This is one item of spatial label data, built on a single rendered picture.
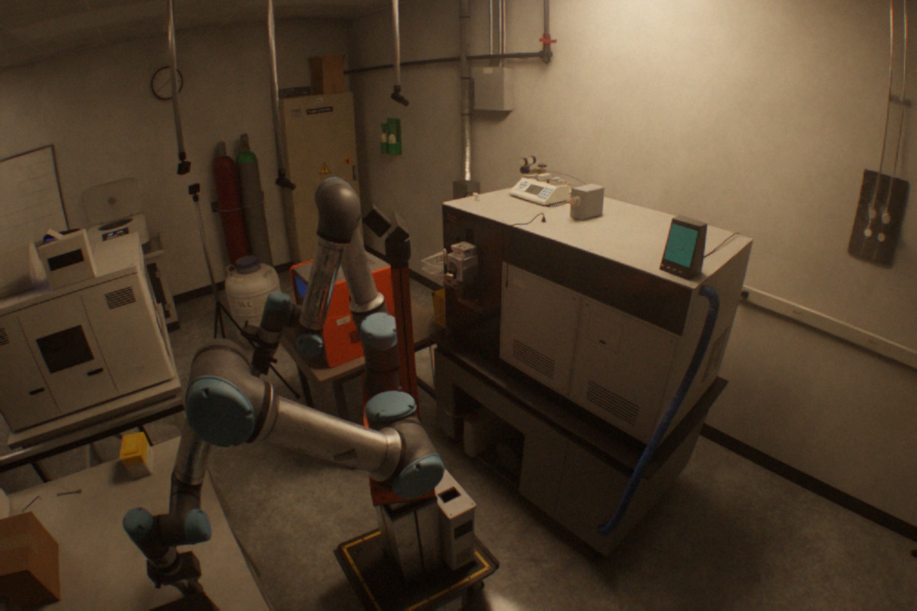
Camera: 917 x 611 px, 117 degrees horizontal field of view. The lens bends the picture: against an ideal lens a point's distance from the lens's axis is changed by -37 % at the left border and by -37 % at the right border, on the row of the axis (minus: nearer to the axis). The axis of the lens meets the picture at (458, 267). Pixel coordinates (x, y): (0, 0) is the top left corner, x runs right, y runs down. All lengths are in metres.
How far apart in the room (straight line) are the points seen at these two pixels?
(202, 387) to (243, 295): 2.93
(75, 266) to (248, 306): 2.07
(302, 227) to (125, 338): 3.21
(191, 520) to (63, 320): 1.15
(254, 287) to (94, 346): 1.91
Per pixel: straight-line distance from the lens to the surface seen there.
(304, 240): 4.91
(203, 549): 1.41
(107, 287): 1.91
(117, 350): 2.01
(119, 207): 4.74
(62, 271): 1.91
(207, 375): 0.77
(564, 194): 2.09
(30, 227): 5.04
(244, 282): 3.65
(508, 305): 1.88
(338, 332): 2.15
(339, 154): 4.90
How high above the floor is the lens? 1.97
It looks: 23 degrees down
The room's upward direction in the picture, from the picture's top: 1 degrees counter-clockwise
